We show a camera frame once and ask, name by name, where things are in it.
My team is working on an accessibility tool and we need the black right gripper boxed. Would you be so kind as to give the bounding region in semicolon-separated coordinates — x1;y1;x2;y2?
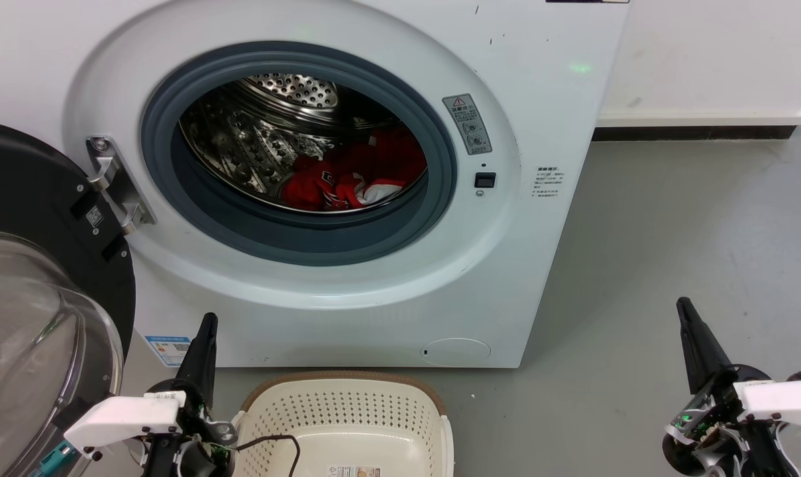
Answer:
661;297;801;477

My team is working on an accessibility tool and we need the round drain filter cover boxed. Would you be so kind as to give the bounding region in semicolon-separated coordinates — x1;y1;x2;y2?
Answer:
421;338;492;367

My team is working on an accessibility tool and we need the white front-load washing machine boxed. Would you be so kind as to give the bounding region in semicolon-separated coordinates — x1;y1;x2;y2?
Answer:
0;0;631;369

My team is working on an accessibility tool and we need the small printed text label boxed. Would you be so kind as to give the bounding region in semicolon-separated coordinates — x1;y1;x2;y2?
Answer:
531;166;562;200

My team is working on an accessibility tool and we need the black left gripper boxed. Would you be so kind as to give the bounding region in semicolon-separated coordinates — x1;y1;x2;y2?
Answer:
142;313;239;477

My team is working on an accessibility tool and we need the grey warning sticker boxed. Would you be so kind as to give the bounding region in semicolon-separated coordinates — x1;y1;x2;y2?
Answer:
442;93;493;156

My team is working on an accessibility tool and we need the stainless steel washing machine drum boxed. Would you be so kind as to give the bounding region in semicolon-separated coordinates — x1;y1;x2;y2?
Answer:
178;73;429;213

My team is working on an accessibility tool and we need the cream perforated laundry basket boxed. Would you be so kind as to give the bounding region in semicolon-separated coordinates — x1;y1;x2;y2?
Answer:
231;371;455;477

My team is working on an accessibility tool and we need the red basketball jersey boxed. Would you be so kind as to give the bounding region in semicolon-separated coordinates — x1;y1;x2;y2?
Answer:
280;127;428;212

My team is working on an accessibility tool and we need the grey rubber door gasket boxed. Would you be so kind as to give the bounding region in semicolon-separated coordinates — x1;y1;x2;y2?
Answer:
140;41;458;267

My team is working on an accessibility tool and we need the blue energy label sticker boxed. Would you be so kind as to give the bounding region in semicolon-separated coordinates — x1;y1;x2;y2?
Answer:
144;335;193;368

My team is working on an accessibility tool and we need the washing machine glass door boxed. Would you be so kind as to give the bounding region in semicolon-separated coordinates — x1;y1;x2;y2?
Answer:
0;119;137;477

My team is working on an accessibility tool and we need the metal washing machine door hinge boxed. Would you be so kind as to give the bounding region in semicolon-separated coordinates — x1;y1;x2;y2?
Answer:
85;136;157;236

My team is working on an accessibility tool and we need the black skirting strip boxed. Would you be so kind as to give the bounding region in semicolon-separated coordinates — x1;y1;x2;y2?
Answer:
592;125;799;142

